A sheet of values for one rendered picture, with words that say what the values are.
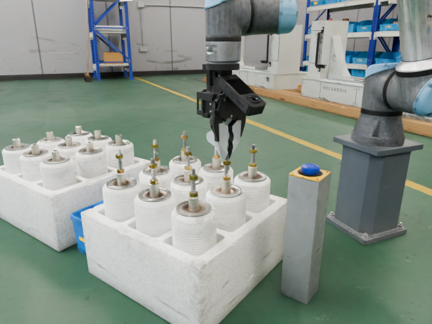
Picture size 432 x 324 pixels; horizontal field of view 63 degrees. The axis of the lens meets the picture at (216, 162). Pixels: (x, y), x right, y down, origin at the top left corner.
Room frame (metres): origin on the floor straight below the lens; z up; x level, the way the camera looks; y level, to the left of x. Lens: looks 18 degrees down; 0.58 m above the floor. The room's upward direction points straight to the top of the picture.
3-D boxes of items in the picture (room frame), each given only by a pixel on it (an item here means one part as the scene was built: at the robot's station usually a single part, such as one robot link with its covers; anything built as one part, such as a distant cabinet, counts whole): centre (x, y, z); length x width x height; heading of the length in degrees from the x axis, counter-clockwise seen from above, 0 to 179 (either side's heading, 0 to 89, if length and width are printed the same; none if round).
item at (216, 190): (0.76, -0.02, 0.25); 0.08 x 0.08 x 0.01
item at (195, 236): (0.67, 0.05, 0.16); 0.10 x 0.10 x 0.18
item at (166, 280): (0.84, 0.07, 0.09); 0.39 x 0.39 x 0.18; 53
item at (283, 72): (4.98, -0.59, 0.45); 1.61 x 0.57 x 0.74; 24
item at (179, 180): (0.84, 0.07, 0.25); 0.08 x 0.08 x 0.01
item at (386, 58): (6.09, -2.98, 0.36); 0.50 x 0.38 x 0.21; 114
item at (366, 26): (6.54, -2.77, 0.90); 0.50 x 0.38 x 0.21; 114
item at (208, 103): (0.78, -0.01, 0.48); 0.09 x 0.08 x 0.12; 38
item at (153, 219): (0.74, 0.14, 0.16); 0.10 x 0.10 x 0.18
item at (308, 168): (0.72, -0.21, 0.32); 0.04 x 0.04 x 0.02
